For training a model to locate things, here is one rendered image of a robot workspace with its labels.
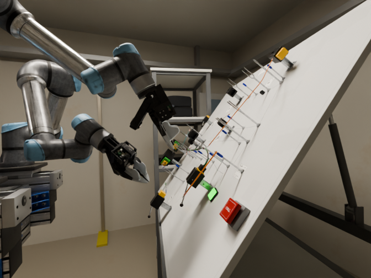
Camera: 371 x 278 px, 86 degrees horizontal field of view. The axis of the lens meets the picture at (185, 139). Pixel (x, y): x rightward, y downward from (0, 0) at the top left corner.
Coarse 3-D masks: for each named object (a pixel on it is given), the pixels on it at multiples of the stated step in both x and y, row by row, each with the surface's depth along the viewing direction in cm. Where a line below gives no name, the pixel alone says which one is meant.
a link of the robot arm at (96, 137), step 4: (96, 132) 72; (100, 132) 72; (104, 132) 73; (108, 132) 74; (92, 136) 71; (96, 136) 71; (100, 136) 71; (104, 136) 71; (92, 140) 71; (96, 140) 71; (100, 140) 71; (92, 144) 72; (96, 144) 71; (96, 148) 72
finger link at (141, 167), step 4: (136, 164) 73; (140, 164) 71; (144, 164) 69; (136, 168) 72; (140, 168) 72; (144, 168) 70; (140, 172) 72; (144, 172) 72; (144, 176) 71; (148, 176) 72; (148, 180) 71
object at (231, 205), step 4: (228, 200) 50; (232, 200) 48; (228, 204) 49; (232, 204) 47; (236, 204) 46; (224, 208) 49; (228, 208) 47; (232, 208) 46; (236, 208) 45; (220, 212) 49; (224, 212) 48; (228, 212) 46; (232, 212) 45; (236, 212) 45; (224, 216) 47; (228, 216) 45; (232, 216) 45; (228, 220) 45; (232, 220) 45
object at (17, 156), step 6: (6, 150) 101; (12, 150) 102; (18, 150) 103; (6, 156) 101; (12, 156) 101; (18, 156) 103; (0, 162) 101; (6, 162) 100; (12, 162) 101; (18, 162) 102; (24, 162) 104; (30, 162) 107
